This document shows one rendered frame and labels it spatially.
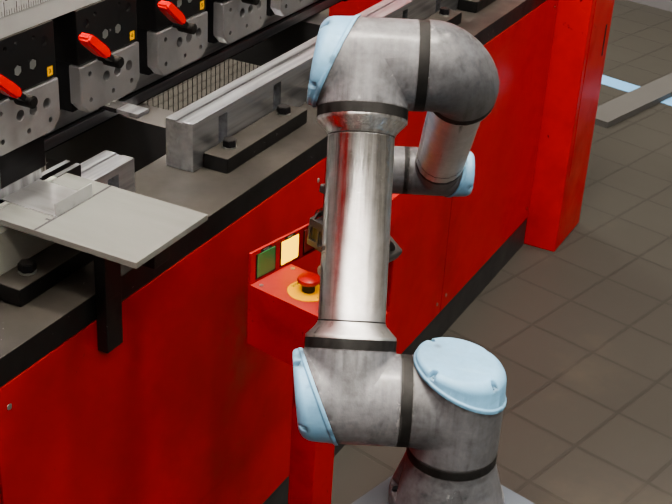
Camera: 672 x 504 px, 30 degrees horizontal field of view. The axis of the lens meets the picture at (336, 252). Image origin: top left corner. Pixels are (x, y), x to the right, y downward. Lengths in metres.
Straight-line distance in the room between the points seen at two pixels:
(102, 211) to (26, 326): 0.20
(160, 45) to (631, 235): 2.43
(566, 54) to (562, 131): 0.24
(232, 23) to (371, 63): 0.75
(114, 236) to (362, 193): 0.42
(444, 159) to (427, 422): 0.45
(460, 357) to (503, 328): 2.03
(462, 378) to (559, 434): 1.68
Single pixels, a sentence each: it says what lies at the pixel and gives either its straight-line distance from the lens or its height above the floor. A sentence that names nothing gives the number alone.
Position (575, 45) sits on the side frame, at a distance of 3.77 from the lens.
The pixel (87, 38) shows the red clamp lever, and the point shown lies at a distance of 1.87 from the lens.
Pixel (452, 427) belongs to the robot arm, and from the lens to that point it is 1.53.
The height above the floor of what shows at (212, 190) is 0.87.
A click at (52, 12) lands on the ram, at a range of 1.86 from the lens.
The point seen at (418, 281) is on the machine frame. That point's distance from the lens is 3.18.
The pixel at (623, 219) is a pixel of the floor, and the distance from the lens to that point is 4.31.
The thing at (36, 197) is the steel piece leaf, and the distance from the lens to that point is 1.92.
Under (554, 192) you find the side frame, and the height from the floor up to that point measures 0.20.
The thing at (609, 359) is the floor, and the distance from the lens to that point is 3.51.
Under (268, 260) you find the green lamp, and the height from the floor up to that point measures 0.81.
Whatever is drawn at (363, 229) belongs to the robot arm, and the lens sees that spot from 1.53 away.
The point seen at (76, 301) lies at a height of 0.88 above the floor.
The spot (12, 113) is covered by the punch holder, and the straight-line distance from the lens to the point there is 1.83.
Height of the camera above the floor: 1.83
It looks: 28 degrees down
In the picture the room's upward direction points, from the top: 3 degrees clockwise
